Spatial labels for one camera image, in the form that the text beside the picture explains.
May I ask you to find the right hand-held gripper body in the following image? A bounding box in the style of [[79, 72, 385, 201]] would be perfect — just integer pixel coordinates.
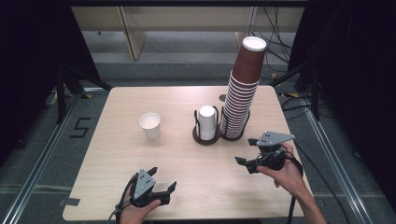
[[246, 131, 296, 175]]

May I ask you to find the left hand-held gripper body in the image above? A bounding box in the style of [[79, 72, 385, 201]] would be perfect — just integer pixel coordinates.
[[130, 168, 172, 208]]

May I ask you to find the stack of brown paper cups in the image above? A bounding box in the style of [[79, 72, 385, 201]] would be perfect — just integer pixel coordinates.
[[219, 35, 268, 140]]

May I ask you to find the single white paper cup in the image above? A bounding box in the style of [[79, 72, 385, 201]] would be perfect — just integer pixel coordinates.
[[138, 112, 163, 141]]

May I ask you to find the dark brown wire cup holder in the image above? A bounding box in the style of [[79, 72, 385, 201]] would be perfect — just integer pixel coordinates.
[[191, 105, 251, 147]]

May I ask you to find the stack of white paper cups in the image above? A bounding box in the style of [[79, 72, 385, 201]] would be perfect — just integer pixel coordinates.
[[198, 105, 217, 141]]

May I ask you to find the person's left hand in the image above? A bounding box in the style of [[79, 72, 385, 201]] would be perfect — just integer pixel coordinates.
[[120, 175, 163, 224]]

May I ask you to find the person's right hand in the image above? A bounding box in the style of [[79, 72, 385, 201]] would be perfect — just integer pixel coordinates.
[[256, 142, 304, 198]]

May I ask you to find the black metal stand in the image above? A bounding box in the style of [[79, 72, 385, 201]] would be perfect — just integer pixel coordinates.
[[55, 65, 114, 125], [269, 57, 322, 121]]

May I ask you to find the light wooden desk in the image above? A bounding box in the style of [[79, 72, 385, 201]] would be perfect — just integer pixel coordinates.
[[70, 6, 305, 62]]

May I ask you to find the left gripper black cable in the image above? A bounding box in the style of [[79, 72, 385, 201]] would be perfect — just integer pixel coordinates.
[[107, 178, 135, 224]]

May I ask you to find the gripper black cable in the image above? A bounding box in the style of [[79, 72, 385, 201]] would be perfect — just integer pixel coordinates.
[[107, 178, 135, 224], [281, 148, 304, 224]]

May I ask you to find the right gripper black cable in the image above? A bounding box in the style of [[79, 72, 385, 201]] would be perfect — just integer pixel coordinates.
[[281, 148, 304, 224]]

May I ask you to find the aluminium floor rail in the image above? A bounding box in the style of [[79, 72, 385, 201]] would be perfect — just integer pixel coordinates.
[[302, 105, 370, 224], [0, 91, 83, 224]]

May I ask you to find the black floor cable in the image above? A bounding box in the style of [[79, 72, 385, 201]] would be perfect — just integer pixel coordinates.
[[292, 140, 353, 224]]

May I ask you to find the bundle of black hanging cables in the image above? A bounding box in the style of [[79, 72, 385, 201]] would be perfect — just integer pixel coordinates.
[[251, 6, 294, 64]]

